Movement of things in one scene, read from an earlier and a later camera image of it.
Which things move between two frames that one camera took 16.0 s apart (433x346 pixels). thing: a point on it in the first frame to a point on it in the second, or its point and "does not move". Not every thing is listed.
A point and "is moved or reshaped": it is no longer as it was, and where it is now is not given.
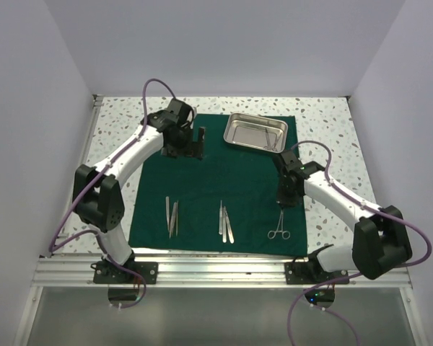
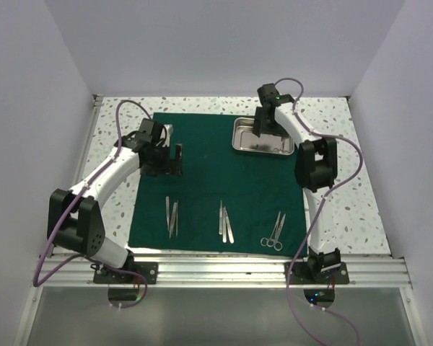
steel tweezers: [224, 225] does not move
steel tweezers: [221, 219] does not move
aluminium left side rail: [71, 197] does not move
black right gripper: [284, 201] to [260, 125]
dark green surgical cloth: [227, 202] does not move
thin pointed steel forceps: [175, 218] does not move
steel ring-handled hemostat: [286, 234] to [270, 242]
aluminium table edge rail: [200, 272] does not move
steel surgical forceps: [268, 142] to [273, 241]
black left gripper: [191, 149] to [169, 166]
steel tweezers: [229, 227] does not move
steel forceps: [167, 212] does not move
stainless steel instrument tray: [256, 130] is moved or reshaped
